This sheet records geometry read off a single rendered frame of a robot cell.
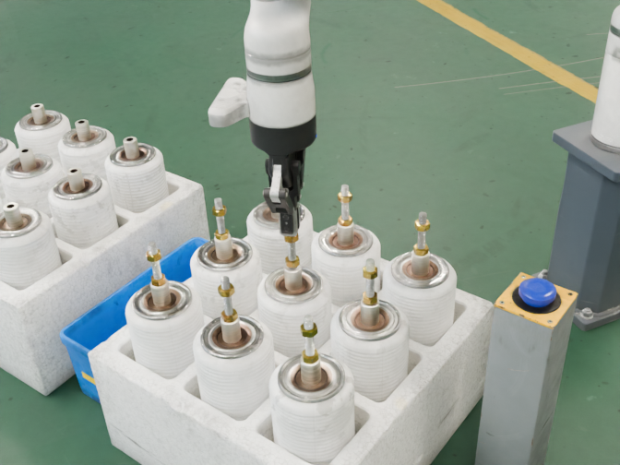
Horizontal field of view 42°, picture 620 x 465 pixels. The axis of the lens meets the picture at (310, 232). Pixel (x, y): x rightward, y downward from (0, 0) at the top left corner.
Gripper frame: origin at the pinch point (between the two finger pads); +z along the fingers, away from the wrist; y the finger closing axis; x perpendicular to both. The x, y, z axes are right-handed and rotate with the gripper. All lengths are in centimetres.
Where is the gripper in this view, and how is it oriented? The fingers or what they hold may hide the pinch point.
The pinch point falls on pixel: (289, 218)
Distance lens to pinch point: 97.2
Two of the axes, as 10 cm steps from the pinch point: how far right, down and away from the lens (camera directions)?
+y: 1.9, -5.7, 8.0
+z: 0.4, 8.2, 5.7
